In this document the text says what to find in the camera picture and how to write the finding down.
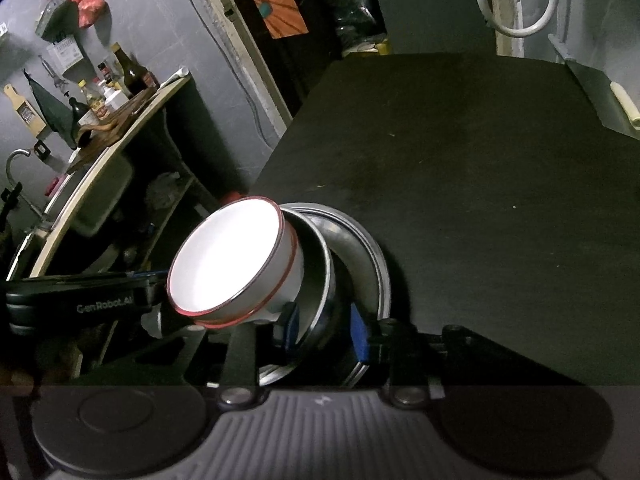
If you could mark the dark hanging cloth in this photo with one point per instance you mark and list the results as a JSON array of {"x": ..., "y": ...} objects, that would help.
[{"x": 52, "y": 112}]

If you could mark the dark wine bottle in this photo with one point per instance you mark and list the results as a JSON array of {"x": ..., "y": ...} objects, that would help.
[{"x": 129, "y": 72}]

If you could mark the kitchen sink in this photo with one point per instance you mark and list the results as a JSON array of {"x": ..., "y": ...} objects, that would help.
[{"x": 102, "y": 195}]

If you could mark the black plastic bags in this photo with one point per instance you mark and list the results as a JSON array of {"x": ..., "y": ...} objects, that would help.
[{"x": 357, "y": 10}]

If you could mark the large steel plate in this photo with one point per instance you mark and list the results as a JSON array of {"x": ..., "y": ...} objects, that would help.
[{"x": 385, "y": 274}]

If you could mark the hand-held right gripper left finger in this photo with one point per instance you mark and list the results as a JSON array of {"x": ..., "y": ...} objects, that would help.
[{"x": 287, "y": 325}]

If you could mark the dark wooden door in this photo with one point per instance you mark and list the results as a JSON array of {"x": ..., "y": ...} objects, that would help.
[{"x": 320, "y": 60}]

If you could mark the wall rack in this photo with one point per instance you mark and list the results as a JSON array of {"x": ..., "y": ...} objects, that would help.
[{"x": 52, "y": 17}]

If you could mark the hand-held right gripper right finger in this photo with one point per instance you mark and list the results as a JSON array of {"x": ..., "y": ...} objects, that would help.
[{"x": 358, "y": 335}]

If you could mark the wall paper sheet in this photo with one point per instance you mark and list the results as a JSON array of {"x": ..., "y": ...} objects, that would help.
[{"x": 64, "y": 54}]

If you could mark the red-capped bottle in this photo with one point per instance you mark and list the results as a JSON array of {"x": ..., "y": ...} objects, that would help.
[{"x": 105, "y": 74}]

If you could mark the white squat bottle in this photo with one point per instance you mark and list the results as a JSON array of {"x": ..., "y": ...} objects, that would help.
[{"x": 115, "y": 99}]

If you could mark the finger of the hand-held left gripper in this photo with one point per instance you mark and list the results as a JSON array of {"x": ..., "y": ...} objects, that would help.
[{"x": 150, "y": 275}]

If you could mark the yellow-capped bottle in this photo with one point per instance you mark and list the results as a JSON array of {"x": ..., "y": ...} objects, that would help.
[{"x": 90, "y": 97}]

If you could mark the red plastic bag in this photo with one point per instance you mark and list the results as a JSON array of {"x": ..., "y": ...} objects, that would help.
[{"x": 90, "y": 4}]

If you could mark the wooden grater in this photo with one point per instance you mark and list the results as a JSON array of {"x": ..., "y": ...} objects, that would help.
[{"x": 24, "y": 110}]

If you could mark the steel bowl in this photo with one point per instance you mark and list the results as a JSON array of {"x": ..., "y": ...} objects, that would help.
[{"x": 320, "y": 270}]

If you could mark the door poster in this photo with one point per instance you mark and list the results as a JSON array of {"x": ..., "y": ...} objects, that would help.
[{"x": 280, "y": 7}]

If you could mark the cream cylindrical piece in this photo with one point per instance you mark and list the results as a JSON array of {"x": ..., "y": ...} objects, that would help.
[{"x": 627, "y": 105}]

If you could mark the wooden cutting board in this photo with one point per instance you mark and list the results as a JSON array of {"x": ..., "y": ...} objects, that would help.
[{"x": 112, "y": 125}]

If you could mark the small dark bottle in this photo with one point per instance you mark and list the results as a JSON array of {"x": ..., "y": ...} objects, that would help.
[{"x": 80, "y": 112}]

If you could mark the wooden kitchen counter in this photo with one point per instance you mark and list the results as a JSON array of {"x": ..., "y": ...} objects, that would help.
[{"x": 115, "y": 165}]

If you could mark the grey cabinet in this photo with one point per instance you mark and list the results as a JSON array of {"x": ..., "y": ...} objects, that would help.
[{"x": 430, "y": 5}]

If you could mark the metal faucet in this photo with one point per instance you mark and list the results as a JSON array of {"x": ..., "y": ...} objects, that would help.
[{"x": 17, "y": 170}]

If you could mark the steel cleaver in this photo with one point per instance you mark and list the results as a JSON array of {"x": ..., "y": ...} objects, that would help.
[{"x": 600, "y": 95}]

